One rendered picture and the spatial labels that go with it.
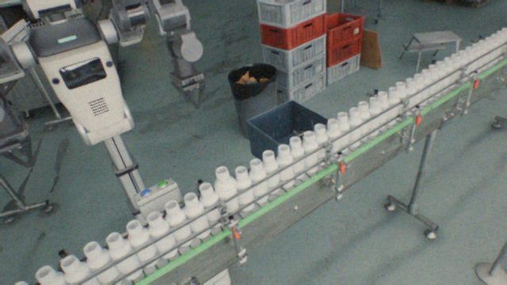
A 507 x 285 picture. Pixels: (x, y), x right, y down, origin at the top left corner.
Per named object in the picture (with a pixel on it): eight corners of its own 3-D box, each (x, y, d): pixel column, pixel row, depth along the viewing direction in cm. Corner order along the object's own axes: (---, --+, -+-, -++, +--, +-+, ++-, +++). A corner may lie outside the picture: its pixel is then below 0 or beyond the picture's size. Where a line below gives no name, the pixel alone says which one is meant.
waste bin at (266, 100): (253, 150, 302) (245, 89, 264) (229, 131, 334) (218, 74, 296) (291, 131, 320) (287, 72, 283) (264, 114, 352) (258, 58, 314)
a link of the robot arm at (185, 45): (182, 4, 84) (150, 12, 80) (200, 5, 75) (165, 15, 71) (193, 49, 90) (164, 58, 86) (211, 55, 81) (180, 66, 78)
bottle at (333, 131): (342, 156, 128) (344, 121, 118) (331, 162, 125) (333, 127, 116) (331, 149, 132) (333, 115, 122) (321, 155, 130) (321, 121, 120)
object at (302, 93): (291, 109, 354) (289, 91, 341) (265, 98, 381) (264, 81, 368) (326, 89, 383) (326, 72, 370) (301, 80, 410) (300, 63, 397)
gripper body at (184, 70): (190, 72, 95) (184, 47, 92) (204, 79, 88) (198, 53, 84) (169, 79, 93) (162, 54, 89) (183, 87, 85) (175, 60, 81)
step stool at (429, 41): (434, 55, 426) (441, 23, 402) (455, 74, 377) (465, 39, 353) (398, 58, 431) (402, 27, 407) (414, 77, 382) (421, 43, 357)
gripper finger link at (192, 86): (201, 99, 97) (194, 70, 92) (211, 106, 92) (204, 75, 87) (181, 107, 95) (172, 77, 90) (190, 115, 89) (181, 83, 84)
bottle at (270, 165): (260, 189, 118) (255, 154, 108) (272, 180, 121) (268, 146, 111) (272, 197, 114) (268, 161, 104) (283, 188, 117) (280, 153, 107)
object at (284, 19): (287, 28, 302) (285, 4, 289) (257, 23, 328) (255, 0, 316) (327, 12, 332) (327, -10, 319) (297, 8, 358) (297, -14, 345)
